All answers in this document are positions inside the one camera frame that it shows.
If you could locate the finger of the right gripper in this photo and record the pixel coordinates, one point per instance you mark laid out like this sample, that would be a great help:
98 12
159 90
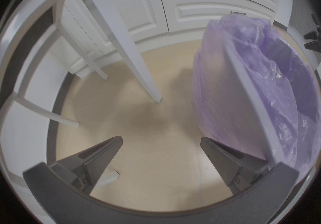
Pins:
314 36
314 46

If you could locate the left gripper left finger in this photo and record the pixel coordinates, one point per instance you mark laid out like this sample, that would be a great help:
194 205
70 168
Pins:
95 162

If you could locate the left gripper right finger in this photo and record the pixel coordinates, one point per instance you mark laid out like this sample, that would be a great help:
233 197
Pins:
233 165

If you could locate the purple plastic bag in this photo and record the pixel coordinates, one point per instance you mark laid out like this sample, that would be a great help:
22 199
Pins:
275 79

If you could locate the pale grey trash bin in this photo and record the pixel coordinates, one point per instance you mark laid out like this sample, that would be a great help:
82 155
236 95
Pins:
264 130

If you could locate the white chair grey cushions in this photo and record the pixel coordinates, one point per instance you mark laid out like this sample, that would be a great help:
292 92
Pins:
115 29

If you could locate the white wardrobe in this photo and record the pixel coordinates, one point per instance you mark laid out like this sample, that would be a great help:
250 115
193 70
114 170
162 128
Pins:
140 4

